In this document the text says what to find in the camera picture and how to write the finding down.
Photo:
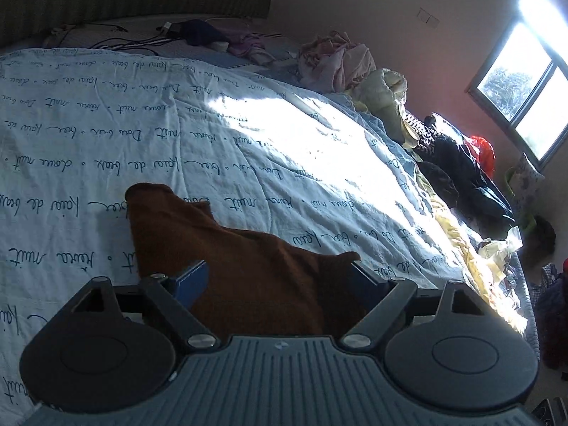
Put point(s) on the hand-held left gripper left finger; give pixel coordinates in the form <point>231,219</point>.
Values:
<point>193,277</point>

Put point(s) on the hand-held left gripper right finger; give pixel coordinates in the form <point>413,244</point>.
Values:
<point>361,282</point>

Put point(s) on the brown knitted garment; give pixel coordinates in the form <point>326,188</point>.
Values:
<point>257,275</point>

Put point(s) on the black clothes pile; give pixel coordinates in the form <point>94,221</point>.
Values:
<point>470,177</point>

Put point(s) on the dark purple clothes heap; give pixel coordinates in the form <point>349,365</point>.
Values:
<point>552,315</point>

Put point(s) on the pink clothes pile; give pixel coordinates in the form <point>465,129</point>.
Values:
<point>341,62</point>

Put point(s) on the yellow bed sheet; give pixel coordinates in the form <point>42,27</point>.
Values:
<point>448,226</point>

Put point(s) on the clear plastic wrap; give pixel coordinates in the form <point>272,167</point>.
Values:
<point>501,248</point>

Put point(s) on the white script-printed quilt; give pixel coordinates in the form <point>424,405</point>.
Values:
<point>222,120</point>

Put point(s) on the black and white patterned cloth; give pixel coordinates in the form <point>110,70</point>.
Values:
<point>419,128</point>

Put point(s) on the red cloth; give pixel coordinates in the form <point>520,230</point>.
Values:
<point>481,153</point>

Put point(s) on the green plastic basket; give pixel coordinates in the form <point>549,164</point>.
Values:
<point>523,213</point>

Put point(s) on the pale yellow blanket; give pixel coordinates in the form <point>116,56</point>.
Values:
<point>386,97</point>

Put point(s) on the dark bag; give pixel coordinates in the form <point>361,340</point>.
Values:
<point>545,235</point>

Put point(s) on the floral cushion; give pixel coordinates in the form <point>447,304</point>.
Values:
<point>526,175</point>

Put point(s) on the light purple cloth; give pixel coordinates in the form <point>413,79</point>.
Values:
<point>250,46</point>

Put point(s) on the dark blue cloth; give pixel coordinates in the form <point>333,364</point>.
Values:
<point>199,31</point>

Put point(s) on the white charger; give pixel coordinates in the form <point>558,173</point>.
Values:
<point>167,29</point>

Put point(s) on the window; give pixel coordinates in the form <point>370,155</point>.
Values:
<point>519,80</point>

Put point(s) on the wall switch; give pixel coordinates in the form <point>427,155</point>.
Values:
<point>427,17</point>

